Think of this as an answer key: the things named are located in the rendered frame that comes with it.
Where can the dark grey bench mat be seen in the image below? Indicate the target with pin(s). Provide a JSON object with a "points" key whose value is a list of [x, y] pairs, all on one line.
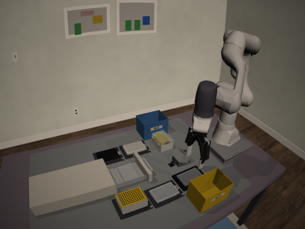
{"points": [[101, 214]]}

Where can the blue open-top bin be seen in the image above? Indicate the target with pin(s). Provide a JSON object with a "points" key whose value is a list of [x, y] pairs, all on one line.
{"points": [[151, 122]]}

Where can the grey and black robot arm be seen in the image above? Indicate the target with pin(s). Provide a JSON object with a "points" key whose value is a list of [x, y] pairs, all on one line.
{"points": [[236, 52]]}

